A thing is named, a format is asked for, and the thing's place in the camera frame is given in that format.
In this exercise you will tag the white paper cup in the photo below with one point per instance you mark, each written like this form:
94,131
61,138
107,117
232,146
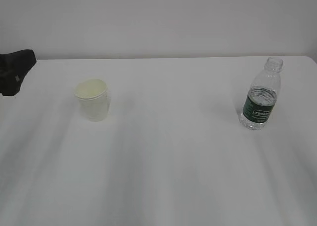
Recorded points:
93,98

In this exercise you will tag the clear water bottle green label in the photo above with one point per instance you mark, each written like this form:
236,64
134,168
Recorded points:
262,95

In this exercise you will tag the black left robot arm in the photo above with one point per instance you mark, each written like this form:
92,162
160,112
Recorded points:
13,69

